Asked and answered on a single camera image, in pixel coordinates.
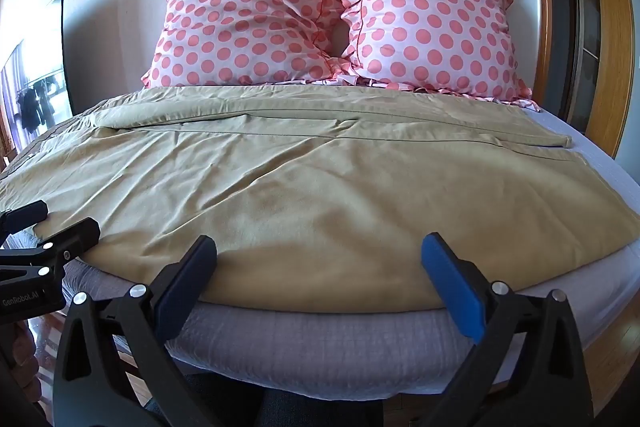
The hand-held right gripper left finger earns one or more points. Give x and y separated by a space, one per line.
192 264

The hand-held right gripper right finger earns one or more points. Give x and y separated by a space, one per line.
452 279

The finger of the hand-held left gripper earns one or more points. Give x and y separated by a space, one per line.
75 234
22 213

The khaki pants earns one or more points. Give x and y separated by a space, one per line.
320 197

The bed with lavender sheet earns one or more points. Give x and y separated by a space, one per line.
310 347

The pink polka dot pillow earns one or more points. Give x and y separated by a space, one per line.
245 14
425 22

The dark glass sliding door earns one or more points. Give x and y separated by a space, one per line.
580 32

